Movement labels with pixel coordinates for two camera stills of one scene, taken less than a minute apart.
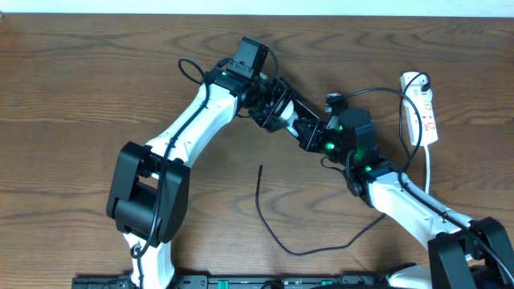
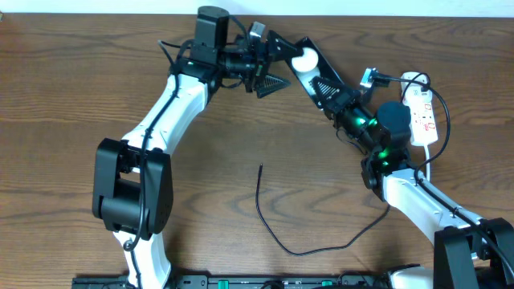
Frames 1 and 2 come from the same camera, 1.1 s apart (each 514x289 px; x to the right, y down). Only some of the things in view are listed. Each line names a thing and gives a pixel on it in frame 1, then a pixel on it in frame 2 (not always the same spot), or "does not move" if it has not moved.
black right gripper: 308,140 → 339,103
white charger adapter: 414,89 does not move
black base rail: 242,282 does not move
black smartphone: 288,113 → 308,66
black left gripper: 287,93 → 273,53
